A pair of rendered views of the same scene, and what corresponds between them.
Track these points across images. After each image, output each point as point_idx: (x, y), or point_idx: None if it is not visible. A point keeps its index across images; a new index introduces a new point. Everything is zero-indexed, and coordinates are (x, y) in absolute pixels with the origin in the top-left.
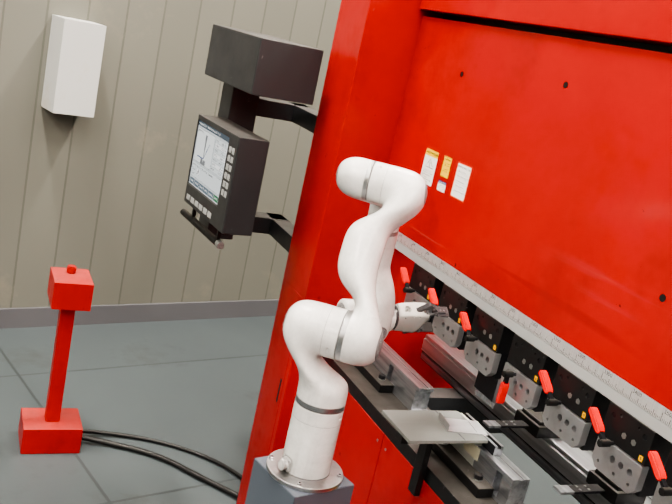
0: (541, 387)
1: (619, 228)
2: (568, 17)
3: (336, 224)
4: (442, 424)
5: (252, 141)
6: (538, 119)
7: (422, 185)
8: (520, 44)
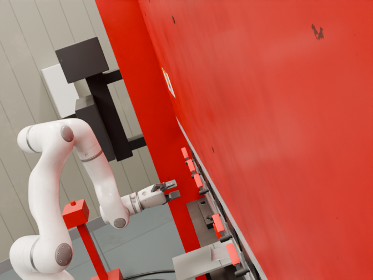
0: None
1: (189, 98)
2: None
3: (153, 132)
4: None
5: (83, 109)
6: (157, 30)
7: (56, 130)
8: None
